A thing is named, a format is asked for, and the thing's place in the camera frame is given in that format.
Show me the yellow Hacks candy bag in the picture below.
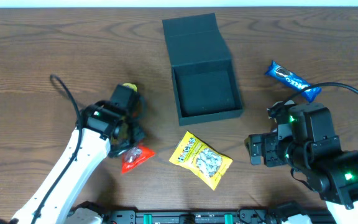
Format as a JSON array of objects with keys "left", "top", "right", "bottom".
[{"left": 169, "top": 131, "right": 232, "bottom": 190}]

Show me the blue Oreo cookie pack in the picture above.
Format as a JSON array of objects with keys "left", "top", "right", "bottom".
[{"left": 265, "top": 60, "right": 322, "bottom": 103}]

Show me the red Hacks candy bag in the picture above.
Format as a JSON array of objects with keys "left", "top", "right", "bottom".
[{"left": 121, "top": 145, "right": 155, "bottom": 174}]

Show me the dark green open box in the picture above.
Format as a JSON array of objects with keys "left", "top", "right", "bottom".
[{"left": 162, "top": 14, "right": 244, "bottom": 126}]

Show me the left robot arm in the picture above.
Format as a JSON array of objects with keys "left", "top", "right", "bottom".
[{"left": 10, "top": 83, "right": 145, "bottom": 223}]

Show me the small black foil wrapper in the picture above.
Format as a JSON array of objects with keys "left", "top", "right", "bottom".
[{"left": 267, "top": 108, "right": 278, "bottom": 133}]

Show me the yellow Mentos gum bottle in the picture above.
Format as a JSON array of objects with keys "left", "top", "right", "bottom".
[{"left": 122, "top": 83, "right": 137, "bottom": 92}]

